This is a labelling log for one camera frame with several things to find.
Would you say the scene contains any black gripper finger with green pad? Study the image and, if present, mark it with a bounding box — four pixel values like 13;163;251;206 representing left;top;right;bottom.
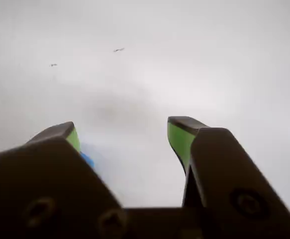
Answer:
167;116;290;239
0;121;135;239

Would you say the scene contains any blue block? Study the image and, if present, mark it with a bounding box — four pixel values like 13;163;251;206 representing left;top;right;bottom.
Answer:
81;152;96;170

